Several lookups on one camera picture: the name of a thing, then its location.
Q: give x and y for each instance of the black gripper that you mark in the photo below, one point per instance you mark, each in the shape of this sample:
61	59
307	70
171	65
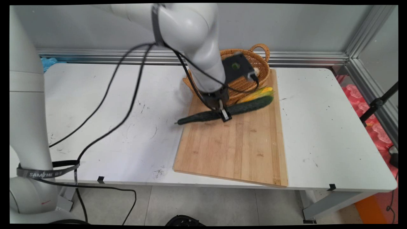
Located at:
213	97

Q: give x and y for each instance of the long dark green cucumber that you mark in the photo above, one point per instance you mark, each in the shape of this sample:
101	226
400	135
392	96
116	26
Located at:
251	106

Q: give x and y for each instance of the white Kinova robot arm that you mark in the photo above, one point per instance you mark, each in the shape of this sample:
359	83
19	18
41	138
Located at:
31	95

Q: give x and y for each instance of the yellow corn cob with husk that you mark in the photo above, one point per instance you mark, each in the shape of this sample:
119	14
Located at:
259	93

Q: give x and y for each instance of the bamboo cutting board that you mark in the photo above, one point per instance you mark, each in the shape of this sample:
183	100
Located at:
229	152

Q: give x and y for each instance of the white garlic bulb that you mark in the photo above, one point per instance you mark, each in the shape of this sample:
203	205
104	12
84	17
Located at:
257	71

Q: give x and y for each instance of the woven wicker basket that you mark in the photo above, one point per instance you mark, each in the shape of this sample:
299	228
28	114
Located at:
254	58

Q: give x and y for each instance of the black object on floor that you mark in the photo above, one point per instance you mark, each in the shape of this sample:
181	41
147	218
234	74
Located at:
184	220

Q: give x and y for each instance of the small black tape piece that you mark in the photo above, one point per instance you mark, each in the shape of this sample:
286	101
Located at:
100	179
331	187

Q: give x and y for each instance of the grey table leg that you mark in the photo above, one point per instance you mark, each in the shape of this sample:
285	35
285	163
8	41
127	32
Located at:
330	203

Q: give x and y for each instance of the black tripod stand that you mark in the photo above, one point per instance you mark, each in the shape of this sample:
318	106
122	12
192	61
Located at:
376	103

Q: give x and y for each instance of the pink plastic wrap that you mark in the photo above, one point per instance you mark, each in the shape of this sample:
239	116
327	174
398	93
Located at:
380	133

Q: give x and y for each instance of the black power adapter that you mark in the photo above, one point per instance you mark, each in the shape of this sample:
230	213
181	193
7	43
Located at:
394	157

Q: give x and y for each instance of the blue cloth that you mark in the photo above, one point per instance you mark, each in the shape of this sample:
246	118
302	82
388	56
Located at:
47	62

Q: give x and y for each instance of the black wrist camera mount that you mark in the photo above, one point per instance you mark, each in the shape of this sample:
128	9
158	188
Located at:
237	68

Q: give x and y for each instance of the horizontal aluminium frame rail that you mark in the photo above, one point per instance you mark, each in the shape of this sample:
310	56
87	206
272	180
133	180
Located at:
302	58

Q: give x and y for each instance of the slanted aluminium frame rail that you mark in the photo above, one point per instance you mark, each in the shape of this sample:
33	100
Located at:
365	38

